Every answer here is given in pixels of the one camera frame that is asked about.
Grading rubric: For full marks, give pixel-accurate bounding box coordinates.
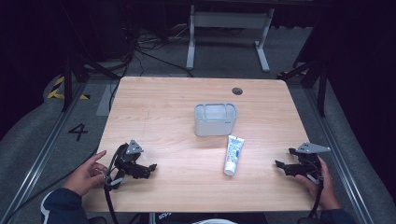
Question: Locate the grey plastic container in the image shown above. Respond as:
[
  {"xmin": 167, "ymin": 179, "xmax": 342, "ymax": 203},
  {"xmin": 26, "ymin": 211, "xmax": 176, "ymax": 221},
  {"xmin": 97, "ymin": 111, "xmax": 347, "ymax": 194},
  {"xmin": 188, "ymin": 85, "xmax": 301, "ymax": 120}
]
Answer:
[{"xmin": 193, "ymin": 102, "xmax": 239, "ymax": 137}]

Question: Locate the grey metal floor rail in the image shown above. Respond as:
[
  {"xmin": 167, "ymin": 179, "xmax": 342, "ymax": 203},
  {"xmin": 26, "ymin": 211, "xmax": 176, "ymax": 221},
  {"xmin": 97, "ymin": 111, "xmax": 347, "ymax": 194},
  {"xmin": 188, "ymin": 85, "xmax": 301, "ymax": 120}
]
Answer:
[
  {"xmin": 303, "ymin": 87, "xmax": 379, "ymax": 224},
  {"xmin": 0, "ymin": 81, "xmax": 89, "ymax": 218}
]

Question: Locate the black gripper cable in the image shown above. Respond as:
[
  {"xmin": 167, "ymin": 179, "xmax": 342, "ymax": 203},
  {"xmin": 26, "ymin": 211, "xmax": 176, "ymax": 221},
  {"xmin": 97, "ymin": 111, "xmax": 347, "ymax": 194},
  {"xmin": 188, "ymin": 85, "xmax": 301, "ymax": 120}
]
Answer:
[
  {"xmin": 103, "ymin": 143, "xmax": 129, "ymax": 224},
  {"xmin": 307, "ymin": 161, "xmax": 325, "ymax": 219}
]

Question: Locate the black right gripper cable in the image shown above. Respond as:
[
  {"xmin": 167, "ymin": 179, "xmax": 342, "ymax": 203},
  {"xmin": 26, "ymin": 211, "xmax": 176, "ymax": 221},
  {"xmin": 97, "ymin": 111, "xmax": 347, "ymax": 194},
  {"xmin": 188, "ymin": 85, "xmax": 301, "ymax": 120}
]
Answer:
[{"xmin": 307, "ymin": 161, "xmax": 325, "ymax": 219}]

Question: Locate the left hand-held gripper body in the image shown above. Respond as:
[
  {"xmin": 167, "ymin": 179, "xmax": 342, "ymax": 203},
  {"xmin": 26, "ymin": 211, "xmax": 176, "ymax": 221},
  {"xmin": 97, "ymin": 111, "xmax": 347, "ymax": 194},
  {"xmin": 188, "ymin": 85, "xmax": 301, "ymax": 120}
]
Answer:
[{"xmin": 106, "ymin": 139, "xmax": 148, "ymax": 190}]

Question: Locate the white round object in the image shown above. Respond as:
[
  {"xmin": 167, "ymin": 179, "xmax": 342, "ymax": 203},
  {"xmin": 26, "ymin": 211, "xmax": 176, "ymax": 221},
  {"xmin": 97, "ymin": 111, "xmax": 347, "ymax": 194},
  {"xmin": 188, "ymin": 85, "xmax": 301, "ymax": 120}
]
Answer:
[{"xmin": 191, "ymin": 217, "xmax": 239, "ymax": 224}]

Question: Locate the yellow black floor tape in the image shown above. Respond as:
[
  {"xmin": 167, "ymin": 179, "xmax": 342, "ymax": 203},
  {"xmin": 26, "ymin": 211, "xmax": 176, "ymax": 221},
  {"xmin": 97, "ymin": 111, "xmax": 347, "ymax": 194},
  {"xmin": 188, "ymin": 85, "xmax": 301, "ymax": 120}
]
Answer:
[{"xmin": 47, "ymin": 76, "xmax": 92, "ymax": 101}]

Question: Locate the person's right hand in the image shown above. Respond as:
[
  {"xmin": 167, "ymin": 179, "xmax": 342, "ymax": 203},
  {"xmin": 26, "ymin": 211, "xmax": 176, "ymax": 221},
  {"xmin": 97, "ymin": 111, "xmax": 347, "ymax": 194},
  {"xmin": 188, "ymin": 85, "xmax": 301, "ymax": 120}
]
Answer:
[{"xmin": 294, "ymin": 156, "xmax": 342, "ymax": 211}]

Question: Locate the black tripod stand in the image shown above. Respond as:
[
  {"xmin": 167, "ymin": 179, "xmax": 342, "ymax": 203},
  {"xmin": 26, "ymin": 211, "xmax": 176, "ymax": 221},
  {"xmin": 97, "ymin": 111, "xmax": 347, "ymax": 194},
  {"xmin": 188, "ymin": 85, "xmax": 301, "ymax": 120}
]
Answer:
[
  {"xmin": 276, "ymin": 57, "xmax": 329, "ymax": 119},
  {"xmin": 60, "ymin": 50, "xmax": 121, "ymax": 113}
]

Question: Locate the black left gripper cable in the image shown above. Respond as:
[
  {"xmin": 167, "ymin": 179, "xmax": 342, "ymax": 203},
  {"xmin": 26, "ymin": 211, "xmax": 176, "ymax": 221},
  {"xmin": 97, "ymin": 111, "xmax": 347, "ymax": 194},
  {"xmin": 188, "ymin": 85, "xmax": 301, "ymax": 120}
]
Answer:
[{"xmin": 103, "ymin": 143, "xmax": 129, "ymax": 224}]

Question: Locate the bundle of black floor cables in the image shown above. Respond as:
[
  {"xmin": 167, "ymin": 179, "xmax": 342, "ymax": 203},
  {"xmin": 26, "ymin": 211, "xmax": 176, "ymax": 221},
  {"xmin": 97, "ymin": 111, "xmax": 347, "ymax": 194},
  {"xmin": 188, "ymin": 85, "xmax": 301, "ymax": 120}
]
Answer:
[{"xmin": 106, "ymin": 22, "xmax": 195, "ymax": 111}]

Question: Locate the person's left hand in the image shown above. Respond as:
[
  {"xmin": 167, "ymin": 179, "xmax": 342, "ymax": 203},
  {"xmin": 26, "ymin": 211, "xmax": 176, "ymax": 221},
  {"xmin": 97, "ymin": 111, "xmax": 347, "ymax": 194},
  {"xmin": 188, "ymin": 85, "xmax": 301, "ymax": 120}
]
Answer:
[{"xmin": 62, "ymin": 150, "xmax": 108, "ymax": 197}]

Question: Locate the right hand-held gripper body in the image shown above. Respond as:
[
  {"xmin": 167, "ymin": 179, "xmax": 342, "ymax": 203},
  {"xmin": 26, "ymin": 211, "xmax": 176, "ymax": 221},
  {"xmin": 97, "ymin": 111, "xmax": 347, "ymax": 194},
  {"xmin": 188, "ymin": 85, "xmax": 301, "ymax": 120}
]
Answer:
[{"xmin": 292, "ymin": 142, "xmax": 332, "ymax": 185}]

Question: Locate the grey metal desk frame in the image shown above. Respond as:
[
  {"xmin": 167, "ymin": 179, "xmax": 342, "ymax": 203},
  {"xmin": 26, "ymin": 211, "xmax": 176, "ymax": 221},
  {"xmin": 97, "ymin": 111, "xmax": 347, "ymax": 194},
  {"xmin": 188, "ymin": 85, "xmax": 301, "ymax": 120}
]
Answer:
[{"xmin": 185, "ymin": 4, "xmax": 276, "ymax": 74}]

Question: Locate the white blue toothpaste tube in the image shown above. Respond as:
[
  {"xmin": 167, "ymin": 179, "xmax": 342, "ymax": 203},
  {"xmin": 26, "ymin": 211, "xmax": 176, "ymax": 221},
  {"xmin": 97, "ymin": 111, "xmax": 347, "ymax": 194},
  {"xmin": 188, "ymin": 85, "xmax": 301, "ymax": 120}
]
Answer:
[{"xmin": 223, "ymin": 134, "xmax": 246, "ymax": 177}]

